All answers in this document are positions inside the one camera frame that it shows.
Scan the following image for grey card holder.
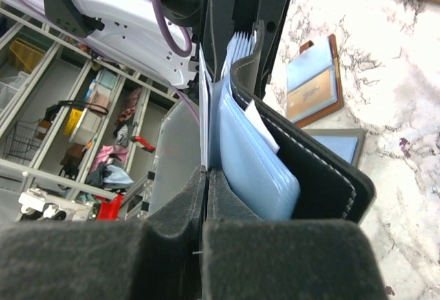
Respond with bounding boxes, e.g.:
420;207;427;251
304;129;366;167

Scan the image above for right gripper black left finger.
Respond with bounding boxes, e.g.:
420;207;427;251
1;167;206;299

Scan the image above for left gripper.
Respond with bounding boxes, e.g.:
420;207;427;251
199;0;291;97

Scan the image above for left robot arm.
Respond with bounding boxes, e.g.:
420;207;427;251
43;0;291;97

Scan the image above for black card holder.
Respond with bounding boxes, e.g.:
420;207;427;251
200;22;375;223

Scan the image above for background storage shelf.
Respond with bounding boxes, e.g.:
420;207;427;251
1;4;180;222

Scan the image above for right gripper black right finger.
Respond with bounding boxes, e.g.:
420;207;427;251
202;170;387;299

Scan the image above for brown card holder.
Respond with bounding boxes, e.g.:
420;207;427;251
286;34;343;127

